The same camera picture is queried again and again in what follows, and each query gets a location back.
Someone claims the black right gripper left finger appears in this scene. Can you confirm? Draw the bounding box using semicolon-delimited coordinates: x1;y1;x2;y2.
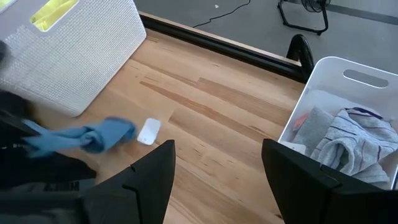
81;139;177;224

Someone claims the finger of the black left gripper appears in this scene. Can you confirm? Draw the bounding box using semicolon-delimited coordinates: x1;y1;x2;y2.
0;90;43;139

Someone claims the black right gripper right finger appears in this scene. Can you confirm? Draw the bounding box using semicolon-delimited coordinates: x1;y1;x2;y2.
262;138;398;224

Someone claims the grey sock with red toe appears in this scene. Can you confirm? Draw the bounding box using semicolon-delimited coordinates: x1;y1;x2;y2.
291;105;335;154

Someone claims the blue cloth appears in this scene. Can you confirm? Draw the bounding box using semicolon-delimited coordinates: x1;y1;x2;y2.
22;116;137;159

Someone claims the black cloth with white label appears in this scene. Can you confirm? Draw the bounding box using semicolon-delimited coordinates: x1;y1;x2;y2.
0;146;98;190

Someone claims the yellow-green shirt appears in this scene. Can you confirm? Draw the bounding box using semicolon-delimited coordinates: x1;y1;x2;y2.
30;0;79;32

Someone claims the white paper tag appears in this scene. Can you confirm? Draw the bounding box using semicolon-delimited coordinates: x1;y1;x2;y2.
280;141;307;156
136;117;162;146

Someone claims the grey striped cloth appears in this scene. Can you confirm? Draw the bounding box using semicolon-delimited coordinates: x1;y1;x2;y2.
310;107;398;184

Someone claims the white perforated laundry basket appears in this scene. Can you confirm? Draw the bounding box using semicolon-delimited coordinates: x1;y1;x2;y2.
0;0;147;118

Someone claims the small white plastic bin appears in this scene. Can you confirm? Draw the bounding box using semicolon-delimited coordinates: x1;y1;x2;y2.
277;56;398;191

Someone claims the black curved hook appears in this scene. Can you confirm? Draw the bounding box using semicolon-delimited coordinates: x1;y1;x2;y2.
285;33;315;82

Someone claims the black floor fan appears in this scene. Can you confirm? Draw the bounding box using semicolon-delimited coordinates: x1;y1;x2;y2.
277;0;331;36

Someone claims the black rig frame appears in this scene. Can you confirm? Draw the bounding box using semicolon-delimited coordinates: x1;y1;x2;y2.
138;11;308;84

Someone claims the black fan power cable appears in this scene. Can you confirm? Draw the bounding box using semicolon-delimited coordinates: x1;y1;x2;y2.
192;0;252;29

